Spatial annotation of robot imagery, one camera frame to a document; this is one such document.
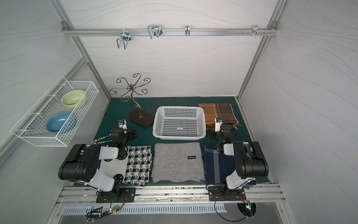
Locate blue ceramic bowl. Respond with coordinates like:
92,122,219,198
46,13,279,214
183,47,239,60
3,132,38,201
46,112,77,134

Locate green table mat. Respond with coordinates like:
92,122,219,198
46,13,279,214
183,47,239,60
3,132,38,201
75,96,265,188

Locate double metal hook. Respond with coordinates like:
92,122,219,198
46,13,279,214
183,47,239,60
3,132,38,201
117,30,131,49

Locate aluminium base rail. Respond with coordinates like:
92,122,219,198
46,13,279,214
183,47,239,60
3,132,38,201
55,184,286,206

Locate right metal hook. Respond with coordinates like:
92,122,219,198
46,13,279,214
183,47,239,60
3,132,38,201
242,25,267,36

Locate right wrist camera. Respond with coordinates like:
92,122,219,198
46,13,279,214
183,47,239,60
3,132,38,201
215,118,223,132

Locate white vent strip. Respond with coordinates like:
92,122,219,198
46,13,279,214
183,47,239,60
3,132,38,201
62,203,227,216

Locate green ceramic bowl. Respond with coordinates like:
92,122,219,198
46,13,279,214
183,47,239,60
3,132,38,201
61,90,87,109

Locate patterned handle spoon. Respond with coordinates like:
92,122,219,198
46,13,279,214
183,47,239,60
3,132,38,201
93,135,111,141

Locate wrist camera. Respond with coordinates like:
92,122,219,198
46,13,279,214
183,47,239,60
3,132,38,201
215,118,223,132
118,119,127,130

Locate metal jewelry tree stand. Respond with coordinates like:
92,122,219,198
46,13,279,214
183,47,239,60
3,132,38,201
109,73,154,127

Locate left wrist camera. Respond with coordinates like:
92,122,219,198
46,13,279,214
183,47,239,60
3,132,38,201
118,119,127,130

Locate white plastic basket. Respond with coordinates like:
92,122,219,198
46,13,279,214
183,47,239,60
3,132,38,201
153,106,206,141

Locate aluminium top rail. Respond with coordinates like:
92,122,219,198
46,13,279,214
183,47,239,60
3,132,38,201
63,27,278,37

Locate navy plaid scarf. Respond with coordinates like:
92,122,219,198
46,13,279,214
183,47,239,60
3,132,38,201
202,145,257,185

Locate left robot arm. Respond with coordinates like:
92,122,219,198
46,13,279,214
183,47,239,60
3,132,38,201
58,127,138,203

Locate small metal hook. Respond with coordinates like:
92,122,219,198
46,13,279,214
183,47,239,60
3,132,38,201
185,25,190,37

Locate patterned handle fork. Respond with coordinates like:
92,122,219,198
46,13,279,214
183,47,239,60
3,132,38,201
91,140,112,145

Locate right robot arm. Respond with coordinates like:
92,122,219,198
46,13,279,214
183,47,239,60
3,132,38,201
203,124,269,202

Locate black cable right base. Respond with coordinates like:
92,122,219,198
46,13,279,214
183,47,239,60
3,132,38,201
213,195,248,223

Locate brown plaid fringed scarf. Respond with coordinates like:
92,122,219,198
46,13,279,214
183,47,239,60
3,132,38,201
199,103,241,130

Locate white wire wall basket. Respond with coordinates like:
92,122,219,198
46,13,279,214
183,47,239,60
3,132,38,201
10,76,99,147

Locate black white smiley scarf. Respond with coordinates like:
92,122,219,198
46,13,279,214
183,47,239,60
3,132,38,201
99,146,152,186

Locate cable bundle left base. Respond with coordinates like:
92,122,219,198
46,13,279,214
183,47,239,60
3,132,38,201
85,193,125,222

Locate grey scarf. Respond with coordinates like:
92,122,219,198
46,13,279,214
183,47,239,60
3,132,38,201
152,142,205,183

